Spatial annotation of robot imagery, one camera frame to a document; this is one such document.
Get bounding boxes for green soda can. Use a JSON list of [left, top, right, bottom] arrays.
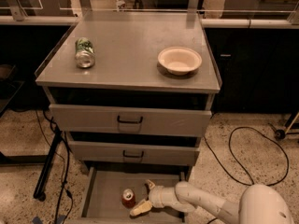
[[75, 37, 95, 68]]

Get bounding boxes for red coke can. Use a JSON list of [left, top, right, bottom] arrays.
[[121, 189, 135, 208]]

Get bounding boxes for grey metal drawer cabinet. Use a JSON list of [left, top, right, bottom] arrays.
[[35, 10, 222, 224]]

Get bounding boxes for black middle drawer handle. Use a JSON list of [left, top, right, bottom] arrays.
[[122, 150, 144, 159]]

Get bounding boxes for black top drawer handle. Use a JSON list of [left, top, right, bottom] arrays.
[[117, 116, 143, 124]]

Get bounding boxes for grey top drawer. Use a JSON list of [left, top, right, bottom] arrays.
[[50, 105, 211, 137]]

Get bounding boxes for clear water bottle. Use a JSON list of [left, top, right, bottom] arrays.
[[116, 0, 126, 10]]

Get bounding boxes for black drawer handle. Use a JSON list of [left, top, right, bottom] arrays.
[[122, 150, 144, 159], [117, 116, 143, 124]]

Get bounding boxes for black floor cables left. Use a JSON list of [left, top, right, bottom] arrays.
[[35, 109, 75, 224]]

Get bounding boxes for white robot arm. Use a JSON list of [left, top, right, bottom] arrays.
[[130, 180, 295, 224]]

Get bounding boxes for wheeled cart leg right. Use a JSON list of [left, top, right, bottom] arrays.
[[269, 111, 299, 140]]

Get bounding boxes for grey middle drawer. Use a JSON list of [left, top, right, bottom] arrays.
[[67, 132, 200, 166]]

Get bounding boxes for black stand leg with wheel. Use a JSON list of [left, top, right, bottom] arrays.
[[33, 127, 61, 202]]

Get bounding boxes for white horizontal rail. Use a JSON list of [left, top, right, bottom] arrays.
[[0, 12, 299, 29]]

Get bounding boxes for grey open bottom drawer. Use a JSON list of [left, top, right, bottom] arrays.
[[65, 163, 185, 224]]

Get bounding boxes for black floor cable right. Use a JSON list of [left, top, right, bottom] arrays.
[[204, 126, 291, 224]]

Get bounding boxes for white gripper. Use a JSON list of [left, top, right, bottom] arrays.
[[130, 179, 178, 217]]

